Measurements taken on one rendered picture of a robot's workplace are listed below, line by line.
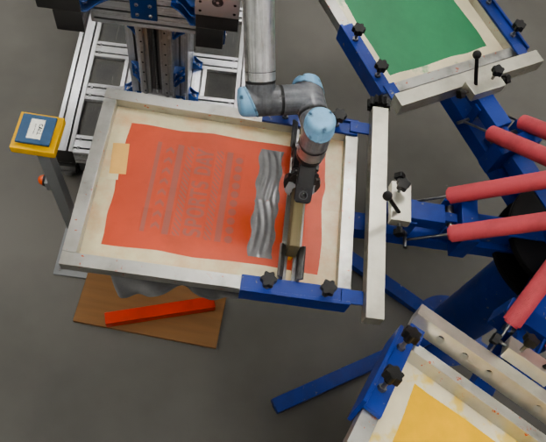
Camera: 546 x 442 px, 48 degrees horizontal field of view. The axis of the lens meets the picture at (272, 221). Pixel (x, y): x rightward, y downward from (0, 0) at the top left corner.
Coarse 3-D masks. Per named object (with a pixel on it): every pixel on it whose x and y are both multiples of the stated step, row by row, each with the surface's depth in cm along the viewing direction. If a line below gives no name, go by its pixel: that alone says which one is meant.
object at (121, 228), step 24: (120, 192) 177; (144, 192) 178; (120, 216) 174; (240, 216) 179; (312, 216) 182; (120, 240) 171; (144, 240) 172; (168, 240) 173; (192, 240) 174; (240, 240) 175; (312, 240) 178; (264, 264) 173; (288, 264) 174; (312, 264) 175
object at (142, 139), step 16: (144, 128) 187; (160, 128) 188; (144, 144) 185; (192, 144) 187; (208, 144) 188; (224, 144) 189; (240, 144) 189; (256, 144) 190; (272, 144) 191; (128, 160) 182; (144, 160) 183; (256, 160) 187; (288, 160) 189; (128, 176) 180; (144, 176) 180; (256, 176) 185; (320, 176) 188; (240, 192) 182; (320, 192) 185; (320, 208) 183
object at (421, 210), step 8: (416, 208) 177; (424, 208) 177; (432, 208) 178; (440, 208) 178; (416, 216) 176; (424, 216) 176; (432, 216) 177; (440, 216) 177; (424, 224) 178; (432, 224) 178; (440, 224) 177
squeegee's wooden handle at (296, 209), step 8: (296, 208) 170; (296, 216) 169; (288, 224) 175; (296, 224) 168; (288, 232) 171; (296, 232) 167; (288, 240) 168; (296, 240) 166; (288, 248) 167; (296, 248) 166; (288, 256) 172
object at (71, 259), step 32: (128, 96) 187; (160, 96) 189; (96, 128) 181; (288, 128) 191; (96, 160) 177; (352, 160) 188; (352, 192) 183; (352, 224) 178; (64, 256) 163; (96, 256) 164; (224, 288) 166
